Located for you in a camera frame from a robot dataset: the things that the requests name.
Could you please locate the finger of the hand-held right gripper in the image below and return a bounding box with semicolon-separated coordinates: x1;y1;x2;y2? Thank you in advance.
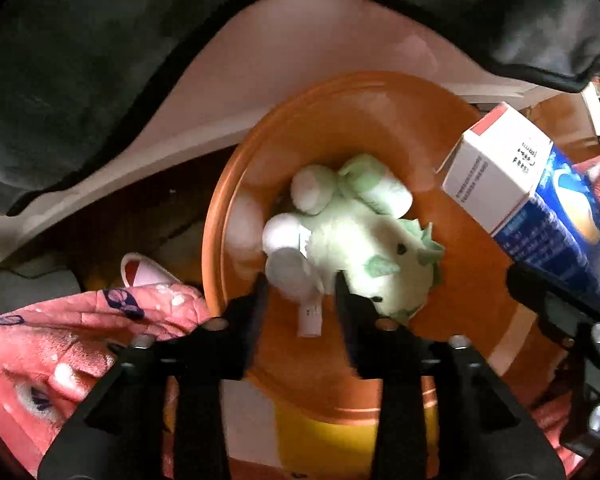
505;260;600;460

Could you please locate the pink and white slipper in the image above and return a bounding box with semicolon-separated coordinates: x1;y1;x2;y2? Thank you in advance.
120;252;182;289

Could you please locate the yellow plastic container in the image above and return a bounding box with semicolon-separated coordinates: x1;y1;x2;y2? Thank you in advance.
274;404;439;477

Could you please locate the orange plastic bin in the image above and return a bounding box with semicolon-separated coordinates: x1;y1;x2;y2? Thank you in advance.
201;71;577;427

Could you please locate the blue and white carton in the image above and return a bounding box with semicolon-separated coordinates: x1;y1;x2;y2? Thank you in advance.
435;101;600;312

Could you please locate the white bed frame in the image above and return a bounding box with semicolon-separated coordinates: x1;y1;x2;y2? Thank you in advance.
0;0;571;262

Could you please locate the dark grey blanket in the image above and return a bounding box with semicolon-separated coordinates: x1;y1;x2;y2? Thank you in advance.
0;0;600;217

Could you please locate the green plush toy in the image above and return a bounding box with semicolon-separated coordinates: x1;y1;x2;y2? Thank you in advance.
262;154;446;339

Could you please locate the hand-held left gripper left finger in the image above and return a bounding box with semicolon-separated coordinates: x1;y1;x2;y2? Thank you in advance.
37;272;271;480

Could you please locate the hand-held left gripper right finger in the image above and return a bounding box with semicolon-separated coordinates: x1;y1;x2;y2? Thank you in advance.
332;270;566;480

